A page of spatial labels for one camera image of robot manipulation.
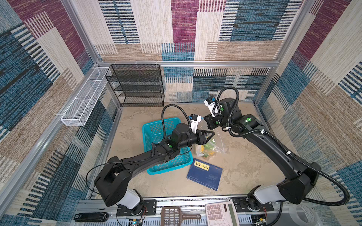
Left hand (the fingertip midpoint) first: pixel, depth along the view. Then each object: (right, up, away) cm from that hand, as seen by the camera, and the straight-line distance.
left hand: (213, 132), depth 71 cm
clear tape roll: (+45, -41, 0) cm, 61 cm away
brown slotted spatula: (-21, -42, 0) cm, 47 cm away
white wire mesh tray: (-82, +12, +22) cm, 86 cm away
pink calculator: (+4, -40, -1) cm, 40 cm away
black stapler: (-58, -40, -4) cm, 71 cm away
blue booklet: (-2, -26, +13) cm, 29 cm away
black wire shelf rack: (-50, +32, +38) cm, 71 cm away
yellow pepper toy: (-4, -11, +14) cm, 18 cm away
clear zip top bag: (0, -7, -1) cm, 7 cm away
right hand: (-3, +6, +4) cm, 8 cm away
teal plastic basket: (-36, -4, +29) cm, 46 cm away
